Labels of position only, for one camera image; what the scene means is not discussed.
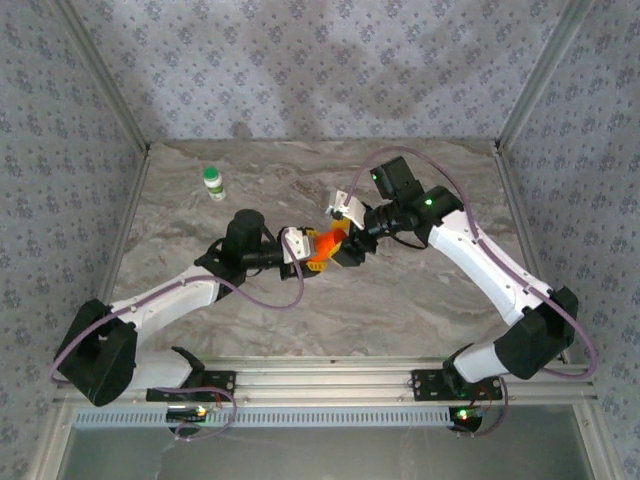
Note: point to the orange pill bottle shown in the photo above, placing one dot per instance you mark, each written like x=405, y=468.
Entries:
x=327, y=245

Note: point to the white pill bottle green cap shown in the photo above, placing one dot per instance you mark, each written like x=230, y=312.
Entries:
x=216, y=187

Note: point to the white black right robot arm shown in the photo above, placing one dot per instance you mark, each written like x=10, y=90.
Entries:
x=475, y=260

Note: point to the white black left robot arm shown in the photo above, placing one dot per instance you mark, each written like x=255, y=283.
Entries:
x=165, y=300

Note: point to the small circuit board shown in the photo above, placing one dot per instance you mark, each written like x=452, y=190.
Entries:
x=465, y=417
x=187, y=415

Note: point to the grey metal panel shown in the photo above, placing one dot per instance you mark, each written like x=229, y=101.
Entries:
x=325, y=455

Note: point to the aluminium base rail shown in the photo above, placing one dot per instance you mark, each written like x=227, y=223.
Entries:
x=325, y=380

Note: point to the aluminium side rail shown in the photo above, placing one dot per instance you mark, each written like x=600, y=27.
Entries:
x=515, y=200

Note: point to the aluminium corner post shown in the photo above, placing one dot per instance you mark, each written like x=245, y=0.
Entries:
x=541, y=75
x=110, y=85

